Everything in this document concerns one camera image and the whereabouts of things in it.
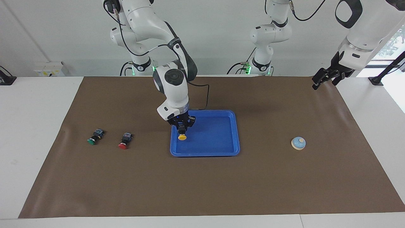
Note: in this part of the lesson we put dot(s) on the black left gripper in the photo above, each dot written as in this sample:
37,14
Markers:
336,61

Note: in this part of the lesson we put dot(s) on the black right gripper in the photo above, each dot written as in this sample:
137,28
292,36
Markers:
180,117

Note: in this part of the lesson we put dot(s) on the yellow mushroom push button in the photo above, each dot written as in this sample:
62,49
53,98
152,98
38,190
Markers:
182,137

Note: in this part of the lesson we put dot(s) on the red mushroom push button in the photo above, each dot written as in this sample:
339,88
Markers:
126,139

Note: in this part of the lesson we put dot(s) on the light blue call bell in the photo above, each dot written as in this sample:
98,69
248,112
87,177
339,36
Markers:
298,144

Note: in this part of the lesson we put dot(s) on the green mushroom push button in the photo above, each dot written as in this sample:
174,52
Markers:
95,136

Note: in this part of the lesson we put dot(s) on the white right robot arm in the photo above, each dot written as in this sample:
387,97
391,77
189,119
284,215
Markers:
172,82

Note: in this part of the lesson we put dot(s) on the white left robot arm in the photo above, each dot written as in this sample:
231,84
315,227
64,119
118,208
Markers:
272,34

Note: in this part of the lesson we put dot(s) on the blue plastic tray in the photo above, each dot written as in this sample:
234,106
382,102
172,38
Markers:
215,139

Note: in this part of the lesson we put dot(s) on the brown table mat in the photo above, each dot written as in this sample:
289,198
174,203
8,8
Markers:
158,183

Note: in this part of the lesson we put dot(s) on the window with greenery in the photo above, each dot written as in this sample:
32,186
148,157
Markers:
395,41

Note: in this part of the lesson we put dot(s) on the black camera stand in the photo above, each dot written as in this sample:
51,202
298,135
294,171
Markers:
376,79

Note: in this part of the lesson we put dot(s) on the white wall power box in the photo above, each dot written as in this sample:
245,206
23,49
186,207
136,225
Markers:
49,69

